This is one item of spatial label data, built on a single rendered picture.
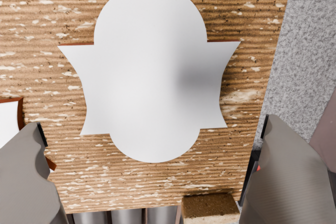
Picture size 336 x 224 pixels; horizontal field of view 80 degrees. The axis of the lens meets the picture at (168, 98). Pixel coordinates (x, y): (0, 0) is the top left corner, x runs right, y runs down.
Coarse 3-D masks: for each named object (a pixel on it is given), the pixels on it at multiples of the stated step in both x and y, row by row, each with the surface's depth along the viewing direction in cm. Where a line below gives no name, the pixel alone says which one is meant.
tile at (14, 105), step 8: (0, 104) 15; (8, 104) 15; (16, 104) 15; (0, 112) 15; (8, 112) 15; (16, 112) 15; (0, 120) 16; (8, 120) 16; (16, 120) 16; (0, 128) 16; (8, 128) 16; (16, 128) 16; (0, 136) 16; (8, 136) 16; (0, 144) 17; (48, 160) 18
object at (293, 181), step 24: (264, 120) 11; (264, 144) 9; (288, 144) 9; (264, 168) 8; (288, 168) 8; (312, 168) 8; (264, 192) 7; (288, 192) 7; (312, 192) 7; (240, 216) 7; (264, 216) 6; (288, 216) 6; (312, 216) 6
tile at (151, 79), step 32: (128, 0) 12; (160, 0) 13; (96, 32) 13; (128, 32) 13; (160, 32) 13; (192, 32) 14; (96, 64) 14; (128, 64) 14; (160, 64) 14; (192, 64) 15; (224, 64) 15; (96, 96) 15; (128, 96) 15; (160, 96) 16; (192, 96) 16; (96, 128) 17; (128, 128) 17; (160, 128) 17; (192, 128) 17; (160, 160) 19
